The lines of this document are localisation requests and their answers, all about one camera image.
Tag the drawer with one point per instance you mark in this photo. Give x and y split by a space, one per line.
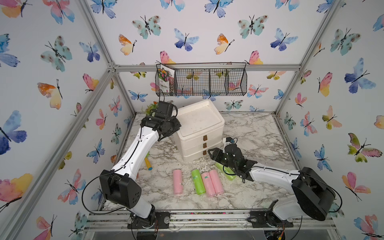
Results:
208 138
197 152
205 145

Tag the green bag roll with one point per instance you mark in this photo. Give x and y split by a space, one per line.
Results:
198 182
228 173

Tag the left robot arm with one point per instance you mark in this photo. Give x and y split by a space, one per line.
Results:
119 184

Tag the black wire wall basket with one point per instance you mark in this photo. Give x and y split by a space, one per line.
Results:
207 79

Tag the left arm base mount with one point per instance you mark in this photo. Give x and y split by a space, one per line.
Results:
156 219

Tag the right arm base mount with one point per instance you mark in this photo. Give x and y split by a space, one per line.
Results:
267 219

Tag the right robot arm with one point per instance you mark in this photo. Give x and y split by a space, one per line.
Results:
312 197

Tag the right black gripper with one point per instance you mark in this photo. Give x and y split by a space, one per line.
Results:
216 154

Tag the left pink bag roll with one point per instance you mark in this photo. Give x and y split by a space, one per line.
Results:
177 182

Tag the white three-drawer foam cabinet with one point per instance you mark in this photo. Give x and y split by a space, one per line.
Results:
195 119

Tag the pink bag roll right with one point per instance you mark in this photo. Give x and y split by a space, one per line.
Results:
216 182

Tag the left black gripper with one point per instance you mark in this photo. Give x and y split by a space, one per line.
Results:
177 126

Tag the aluminium front rail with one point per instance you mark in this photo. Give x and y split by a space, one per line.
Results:
202 220

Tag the green toy shovel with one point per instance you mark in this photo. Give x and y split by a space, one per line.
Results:
148 163

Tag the potted artificial flower plant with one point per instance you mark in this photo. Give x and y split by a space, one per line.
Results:
151 108

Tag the pink bag roll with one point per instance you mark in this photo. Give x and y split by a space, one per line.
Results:
177 182
216 182
208 184

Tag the flower seed packet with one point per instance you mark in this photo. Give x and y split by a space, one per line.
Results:
166 79

